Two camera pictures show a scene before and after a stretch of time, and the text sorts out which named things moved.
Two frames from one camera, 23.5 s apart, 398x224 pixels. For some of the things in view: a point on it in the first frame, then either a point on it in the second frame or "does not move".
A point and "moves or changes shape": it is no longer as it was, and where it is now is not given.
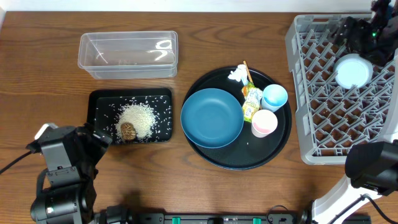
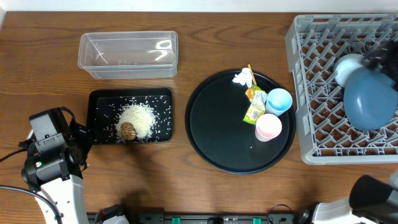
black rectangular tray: (134, 116) does not move
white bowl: (352, 69) does not move
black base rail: (217, 218) does not move
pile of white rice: (141, 116) does not move
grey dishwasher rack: (332, 119) does not move
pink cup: (263, 123) moves or changes shape
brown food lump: (128, 130) does not move
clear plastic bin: (124, 55) does not move
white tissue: (240, 73) moves or changes shape
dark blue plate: (212, 117) -> (370, 98)
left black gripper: (94, 140) -> (82, 140)
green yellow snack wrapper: (252, 96) moves or changes shape
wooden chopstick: (247, 71) -> (254, 78)
